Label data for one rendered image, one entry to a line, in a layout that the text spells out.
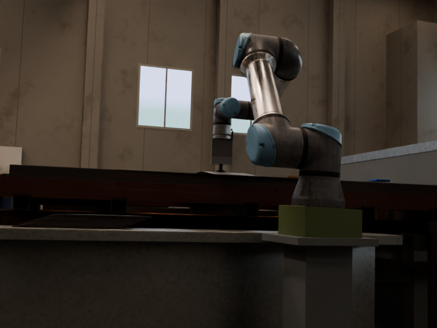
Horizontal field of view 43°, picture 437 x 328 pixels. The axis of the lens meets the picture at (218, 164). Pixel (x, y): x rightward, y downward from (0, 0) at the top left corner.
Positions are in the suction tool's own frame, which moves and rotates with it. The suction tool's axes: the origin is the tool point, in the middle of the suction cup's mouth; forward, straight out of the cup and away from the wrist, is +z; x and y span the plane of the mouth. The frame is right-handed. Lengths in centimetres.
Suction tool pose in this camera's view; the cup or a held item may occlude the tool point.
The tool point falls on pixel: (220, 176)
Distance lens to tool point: 224.4
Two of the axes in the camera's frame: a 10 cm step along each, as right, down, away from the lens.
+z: -0.3, 10.0, -0.9
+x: 0.8, -0.9, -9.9
